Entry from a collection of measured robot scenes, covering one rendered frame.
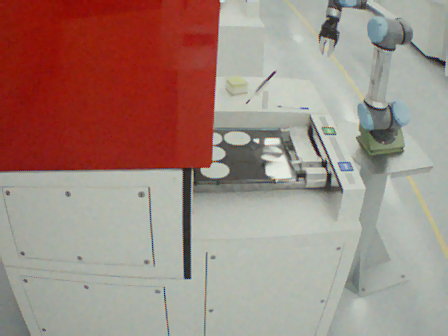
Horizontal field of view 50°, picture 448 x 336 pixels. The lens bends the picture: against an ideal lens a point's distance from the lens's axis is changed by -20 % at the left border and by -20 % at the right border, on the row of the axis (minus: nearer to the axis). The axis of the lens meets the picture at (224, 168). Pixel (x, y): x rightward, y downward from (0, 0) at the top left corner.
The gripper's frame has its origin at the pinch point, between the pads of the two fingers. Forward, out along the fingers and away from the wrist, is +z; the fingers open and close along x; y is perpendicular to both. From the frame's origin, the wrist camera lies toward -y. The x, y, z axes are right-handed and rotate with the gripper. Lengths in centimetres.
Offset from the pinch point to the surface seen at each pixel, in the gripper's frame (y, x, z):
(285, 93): 0.4, 14.5, 24.6
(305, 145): -17.2, -4.8, 42.5
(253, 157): -38, 8, 51
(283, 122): -12.7, 8.2, 36.6
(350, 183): -45, -33, 48
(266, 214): -52, -7, 66
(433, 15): 396, -31, -137
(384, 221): 101, -41, 83
